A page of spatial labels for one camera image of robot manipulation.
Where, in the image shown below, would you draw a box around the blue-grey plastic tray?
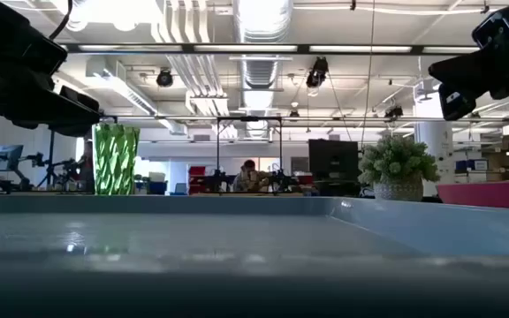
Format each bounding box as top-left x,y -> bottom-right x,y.
0,195 -> 509,318

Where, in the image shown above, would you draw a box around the blue shelf bins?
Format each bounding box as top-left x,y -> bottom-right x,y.
455,158 -> 490,173

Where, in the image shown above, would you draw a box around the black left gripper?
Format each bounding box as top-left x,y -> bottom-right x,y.
0,72 -> 102,137

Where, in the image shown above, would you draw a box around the red storage bins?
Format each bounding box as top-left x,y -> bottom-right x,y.
187,165 -> 207,195

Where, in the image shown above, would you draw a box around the monitor with light screen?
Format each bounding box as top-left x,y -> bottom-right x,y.
0,144 -> 25,172

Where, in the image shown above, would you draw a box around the silver ventilation duct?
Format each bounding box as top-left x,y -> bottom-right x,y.
232,0 -> 295,138

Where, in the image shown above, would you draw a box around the green faceted glass cup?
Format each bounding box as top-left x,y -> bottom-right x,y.
93,123 -> 141,196

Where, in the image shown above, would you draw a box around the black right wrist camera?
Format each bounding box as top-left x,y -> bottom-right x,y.
471,11 -> 509,49

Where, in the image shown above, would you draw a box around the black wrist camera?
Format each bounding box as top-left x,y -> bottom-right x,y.
471,11 -> 509,49
0,0 -> 69,77

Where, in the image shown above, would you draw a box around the person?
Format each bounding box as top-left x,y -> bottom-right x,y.
232,159 -> 270,193
80,140 -> 95,193

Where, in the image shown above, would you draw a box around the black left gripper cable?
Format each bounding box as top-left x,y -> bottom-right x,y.
49,0 -> 73,41

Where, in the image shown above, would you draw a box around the pink round plate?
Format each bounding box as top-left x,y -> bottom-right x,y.
437,179 -> 509,210

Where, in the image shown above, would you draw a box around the black overhead light bar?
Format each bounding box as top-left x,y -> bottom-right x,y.
59,42 -> 481,57

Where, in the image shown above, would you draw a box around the black ceiling fixture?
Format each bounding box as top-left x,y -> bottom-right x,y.
384,104 -> 405,120
305,56 -> 330,89
156,67 -> 175,88

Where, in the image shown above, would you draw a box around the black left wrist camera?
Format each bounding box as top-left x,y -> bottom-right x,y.
0,0 -> 69,77

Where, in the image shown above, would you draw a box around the black monitor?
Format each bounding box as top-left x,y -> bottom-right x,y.
308,139 -> 361,197

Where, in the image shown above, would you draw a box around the small green potted plant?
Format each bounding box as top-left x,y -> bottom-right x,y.
357,133 -> 442,202

